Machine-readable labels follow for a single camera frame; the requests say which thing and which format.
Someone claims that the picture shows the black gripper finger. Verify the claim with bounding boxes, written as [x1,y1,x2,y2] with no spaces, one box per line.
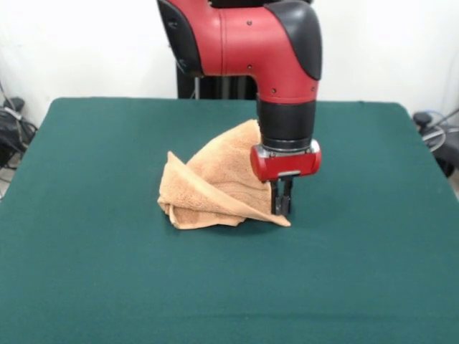
[270,178,284,216]
[281,176,295,215]

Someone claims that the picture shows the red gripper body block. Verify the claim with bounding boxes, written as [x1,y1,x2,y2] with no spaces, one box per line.
[250,138,323,183]

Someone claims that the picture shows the tan terry towel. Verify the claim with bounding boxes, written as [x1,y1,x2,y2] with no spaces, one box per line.
[157,119,292,231]

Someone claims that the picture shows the dark green table cloth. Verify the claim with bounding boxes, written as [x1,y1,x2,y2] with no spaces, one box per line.
[0,97,459,344]

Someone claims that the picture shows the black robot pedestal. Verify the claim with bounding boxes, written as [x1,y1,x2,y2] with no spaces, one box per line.
[174,60,260,101]

